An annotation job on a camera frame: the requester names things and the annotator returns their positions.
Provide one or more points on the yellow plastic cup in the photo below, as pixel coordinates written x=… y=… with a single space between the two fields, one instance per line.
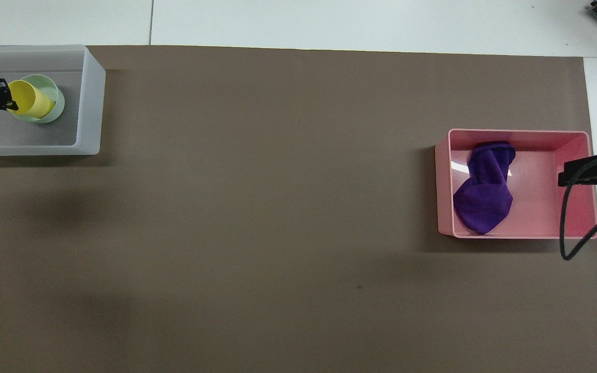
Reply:
x=33 y=100

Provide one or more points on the purple cloth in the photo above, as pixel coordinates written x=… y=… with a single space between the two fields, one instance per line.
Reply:
x=482 y=202

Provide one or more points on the translucent white plastic box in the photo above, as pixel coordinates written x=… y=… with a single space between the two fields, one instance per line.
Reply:
x=89 y=98

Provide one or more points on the pink plastic box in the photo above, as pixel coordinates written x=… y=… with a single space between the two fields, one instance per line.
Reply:
x=537 y=191

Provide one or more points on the light green plastic cup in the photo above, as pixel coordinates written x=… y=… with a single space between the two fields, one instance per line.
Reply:
x=58 y=103

